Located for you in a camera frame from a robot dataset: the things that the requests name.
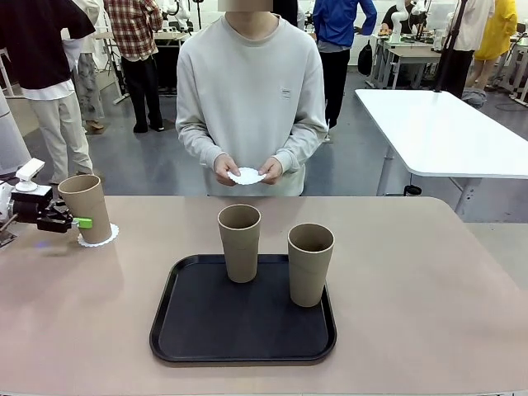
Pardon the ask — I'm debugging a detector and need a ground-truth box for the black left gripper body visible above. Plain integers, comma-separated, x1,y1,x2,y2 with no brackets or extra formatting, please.
12,186,54,230

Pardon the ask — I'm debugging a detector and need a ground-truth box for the tall brown paper cup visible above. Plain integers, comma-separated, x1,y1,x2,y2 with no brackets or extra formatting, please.
217,204,262,285
57,174,113,244
287,223,335,309

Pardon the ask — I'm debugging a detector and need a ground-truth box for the white scalloped paper coaster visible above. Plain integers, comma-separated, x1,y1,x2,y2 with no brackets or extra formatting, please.
77,224,120,248
226,166,268,186

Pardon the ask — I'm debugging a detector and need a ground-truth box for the person's left forearm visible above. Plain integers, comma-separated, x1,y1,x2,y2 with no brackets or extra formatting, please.
275,123,329,174

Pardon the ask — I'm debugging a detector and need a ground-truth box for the person's right forearm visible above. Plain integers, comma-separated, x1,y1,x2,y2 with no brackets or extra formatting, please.
176,119,229,168

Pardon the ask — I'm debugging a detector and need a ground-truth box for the person's right hand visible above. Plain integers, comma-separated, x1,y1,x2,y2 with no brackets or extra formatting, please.
213,154,241,186

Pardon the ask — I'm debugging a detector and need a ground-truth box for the person's left hand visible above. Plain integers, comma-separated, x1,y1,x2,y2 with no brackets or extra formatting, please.
258,158,285,186

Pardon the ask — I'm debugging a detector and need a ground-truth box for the white cylindrical appliance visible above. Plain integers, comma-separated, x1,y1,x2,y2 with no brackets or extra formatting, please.
0,88,32,177

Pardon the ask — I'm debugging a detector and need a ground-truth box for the person in patterned skirt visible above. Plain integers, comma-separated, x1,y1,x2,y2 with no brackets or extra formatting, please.
61,0,106,134

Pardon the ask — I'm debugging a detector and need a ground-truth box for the person in black top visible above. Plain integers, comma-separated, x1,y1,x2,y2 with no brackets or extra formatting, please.
0,0,98,185

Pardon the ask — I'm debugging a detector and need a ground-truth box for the person in plaid shirt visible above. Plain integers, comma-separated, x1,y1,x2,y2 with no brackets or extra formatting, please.
102,0,166,134

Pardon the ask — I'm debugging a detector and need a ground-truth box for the black plastic tray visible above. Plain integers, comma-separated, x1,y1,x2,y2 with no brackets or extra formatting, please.
148,253,338,365

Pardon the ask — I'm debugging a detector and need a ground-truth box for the person in beige sweater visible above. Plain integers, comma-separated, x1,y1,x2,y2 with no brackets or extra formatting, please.
176,0,329,197

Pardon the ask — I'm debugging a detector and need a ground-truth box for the person in blue jacket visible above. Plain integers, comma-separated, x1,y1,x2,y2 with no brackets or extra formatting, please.
312,0,379,130

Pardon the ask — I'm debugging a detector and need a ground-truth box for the black hanging bag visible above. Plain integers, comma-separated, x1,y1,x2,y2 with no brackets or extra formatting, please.
357,40,375,77

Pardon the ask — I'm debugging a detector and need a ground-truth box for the white table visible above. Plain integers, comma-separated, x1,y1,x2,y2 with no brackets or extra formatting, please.
354,88,528,215

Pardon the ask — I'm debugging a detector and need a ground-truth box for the seated person in black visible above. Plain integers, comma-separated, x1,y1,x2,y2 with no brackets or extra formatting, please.
381,3,413,34

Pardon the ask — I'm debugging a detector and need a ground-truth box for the grey bundle on floor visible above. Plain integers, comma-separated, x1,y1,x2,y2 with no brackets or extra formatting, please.
460,87,488,109

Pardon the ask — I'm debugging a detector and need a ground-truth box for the person in cream top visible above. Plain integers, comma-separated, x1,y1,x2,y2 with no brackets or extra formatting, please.
439,0,496,99

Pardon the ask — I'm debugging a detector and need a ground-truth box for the person in yellow coat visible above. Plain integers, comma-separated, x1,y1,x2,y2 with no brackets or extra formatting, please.
474,0,519,90

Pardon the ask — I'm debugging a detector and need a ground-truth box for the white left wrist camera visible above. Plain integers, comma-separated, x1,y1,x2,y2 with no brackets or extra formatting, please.
15,160,53,198

